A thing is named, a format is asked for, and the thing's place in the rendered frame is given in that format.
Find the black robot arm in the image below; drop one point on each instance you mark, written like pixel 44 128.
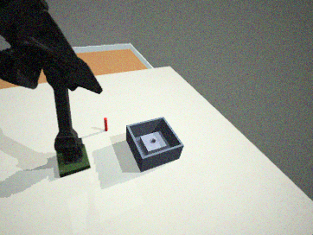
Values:
pixel 19 69

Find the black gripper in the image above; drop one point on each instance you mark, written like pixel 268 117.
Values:
pixel 28 26

